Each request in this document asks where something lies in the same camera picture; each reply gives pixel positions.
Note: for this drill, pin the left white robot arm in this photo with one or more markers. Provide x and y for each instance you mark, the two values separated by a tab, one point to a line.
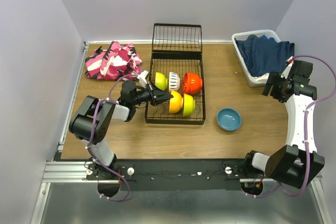
91	121

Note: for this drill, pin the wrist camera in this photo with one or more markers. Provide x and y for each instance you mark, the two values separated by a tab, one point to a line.
142	78
289	63

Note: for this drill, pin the white pink bowl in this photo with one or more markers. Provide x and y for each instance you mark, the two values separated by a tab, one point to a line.
174	82

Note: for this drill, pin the white plastic basket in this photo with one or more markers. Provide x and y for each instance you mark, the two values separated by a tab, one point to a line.
253	81

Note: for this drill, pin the pink camouflage cloth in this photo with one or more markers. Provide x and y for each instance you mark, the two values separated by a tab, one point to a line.
113	63

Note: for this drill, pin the yellow orange bowl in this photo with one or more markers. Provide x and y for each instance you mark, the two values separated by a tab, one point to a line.
176	102

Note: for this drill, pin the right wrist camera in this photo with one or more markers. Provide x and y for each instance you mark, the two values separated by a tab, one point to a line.
289	63

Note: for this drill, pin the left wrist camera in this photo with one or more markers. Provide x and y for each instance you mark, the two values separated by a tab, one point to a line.
142	78

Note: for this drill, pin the lime green bowl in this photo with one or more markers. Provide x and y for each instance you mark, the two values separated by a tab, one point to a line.
188	105
161	81

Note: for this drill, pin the dark blue jeans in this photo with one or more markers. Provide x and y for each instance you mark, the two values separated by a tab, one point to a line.
263	55

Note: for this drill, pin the blue bowl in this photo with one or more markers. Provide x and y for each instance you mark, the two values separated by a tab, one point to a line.
228	119

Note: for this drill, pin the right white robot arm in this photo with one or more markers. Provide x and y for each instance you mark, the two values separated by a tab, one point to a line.
297	162

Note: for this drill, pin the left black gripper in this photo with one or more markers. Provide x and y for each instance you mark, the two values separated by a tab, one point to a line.
155	93

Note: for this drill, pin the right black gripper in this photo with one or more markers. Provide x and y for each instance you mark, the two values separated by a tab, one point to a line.
274	78

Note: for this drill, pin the orange bowl top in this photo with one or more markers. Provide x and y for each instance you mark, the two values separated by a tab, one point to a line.
195	83

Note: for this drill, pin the black wire dish rack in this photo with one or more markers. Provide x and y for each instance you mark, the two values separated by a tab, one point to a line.
176	67

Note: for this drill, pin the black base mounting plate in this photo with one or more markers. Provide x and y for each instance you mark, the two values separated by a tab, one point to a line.
179	174

